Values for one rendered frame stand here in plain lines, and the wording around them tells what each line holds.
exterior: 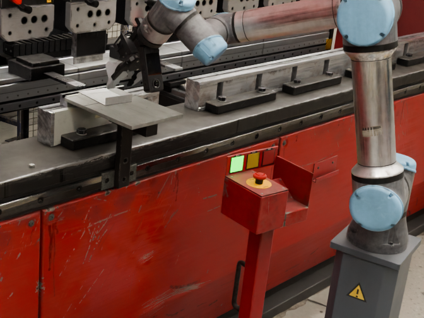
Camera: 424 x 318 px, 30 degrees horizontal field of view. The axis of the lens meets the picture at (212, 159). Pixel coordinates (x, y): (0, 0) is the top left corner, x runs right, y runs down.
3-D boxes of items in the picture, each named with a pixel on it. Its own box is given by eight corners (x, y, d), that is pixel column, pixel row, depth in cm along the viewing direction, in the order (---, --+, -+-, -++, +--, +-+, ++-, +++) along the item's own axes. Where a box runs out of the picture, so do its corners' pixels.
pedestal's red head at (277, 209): (256, 235, 220) (264, 176, 213) (219, 212, 231) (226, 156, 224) (306, 220, 232) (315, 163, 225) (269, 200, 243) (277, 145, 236)
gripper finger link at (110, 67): (101, 72, 205) (122, 52, 200) (110, 92, 203) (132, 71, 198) (92, 72, 202) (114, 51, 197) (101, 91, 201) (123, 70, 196)
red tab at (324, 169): (315, 182, 289) (318, 164, 286) (311, 181, 290) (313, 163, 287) (338, 173, 299) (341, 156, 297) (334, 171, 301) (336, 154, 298)
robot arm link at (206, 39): (238, 40, 188) (207, 5, 188) (223, 48, 178) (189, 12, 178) (217, 62, 192) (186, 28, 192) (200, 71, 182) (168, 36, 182)
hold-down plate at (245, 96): (216, 115, 247) (217, 105, 246) (204, 110, 250) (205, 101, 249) (276, 100, 268) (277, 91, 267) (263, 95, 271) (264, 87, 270)
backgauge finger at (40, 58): (64, 96, 213) (64, 77, 212) (7, 72, 229) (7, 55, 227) (98, 89, 222) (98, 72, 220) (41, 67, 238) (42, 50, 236)
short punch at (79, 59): (75, 65, 208) (77, 29, 204) (70, 63, 209) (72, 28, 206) (105, 60, 215) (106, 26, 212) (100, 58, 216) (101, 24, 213)
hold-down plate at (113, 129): (72, 151, 206) (73, 140, 205) (60, 144, 210) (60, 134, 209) (155, 130, 228) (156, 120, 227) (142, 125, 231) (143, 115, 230)
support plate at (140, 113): (131, 130, 192) (132, 126, 192) (64, 101, 208) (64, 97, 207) (183, 117, 205) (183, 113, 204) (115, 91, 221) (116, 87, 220)
